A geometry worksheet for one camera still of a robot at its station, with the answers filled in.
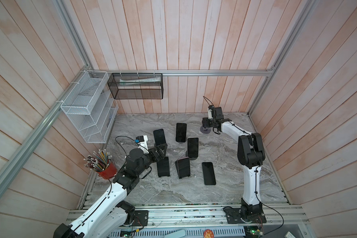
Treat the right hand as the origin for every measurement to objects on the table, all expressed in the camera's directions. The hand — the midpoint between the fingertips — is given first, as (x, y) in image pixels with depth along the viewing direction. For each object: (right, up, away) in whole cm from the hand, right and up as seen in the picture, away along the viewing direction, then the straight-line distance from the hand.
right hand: (205, 120), depth 106 cm
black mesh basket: (-51, +25, -2) cm, 56 cm away
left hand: (-29, -17, -30) cm, 45 cm away
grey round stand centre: (-11, -26, -12) cm, 31 cm away
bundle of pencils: (-66, -24, -25) cm, 75 cm away
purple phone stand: (0, -7, +1) cm, 8 cm away
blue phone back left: (-32, -12, -13) cm, 37 cm away
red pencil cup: (-58, -31, -28) cm, 71 cm away
